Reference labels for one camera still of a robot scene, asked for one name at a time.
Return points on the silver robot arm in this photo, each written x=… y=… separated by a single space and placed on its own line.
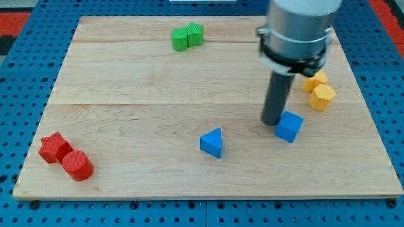
x=295 y=37

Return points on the blue triangular prism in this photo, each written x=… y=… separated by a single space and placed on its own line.
x=211 y=143

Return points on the yellow block behind rod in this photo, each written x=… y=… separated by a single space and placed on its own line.
x=310 y=83

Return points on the yellow hexagon block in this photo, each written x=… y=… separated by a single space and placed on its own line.
x=321 y=97

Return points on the red cylinder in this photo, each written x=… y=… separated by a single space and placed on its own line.
x=77 y=165

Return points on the wooden board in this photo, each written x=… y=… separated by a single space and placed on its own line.
x=138 y=108

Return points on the red star block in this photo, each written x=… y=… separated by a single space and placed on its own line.
x=54 y=148

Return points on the green cylinder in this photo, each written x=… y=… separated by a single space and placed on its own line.
x=179 y=39

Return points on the green star block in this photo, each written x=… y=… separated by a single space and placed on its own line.
x=194 y=34

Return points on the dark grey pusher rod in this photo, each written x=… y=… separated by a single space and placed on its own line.
x=276 y=98

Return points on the blue cube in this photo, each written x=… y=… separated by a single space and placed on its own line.
x=289 y=126

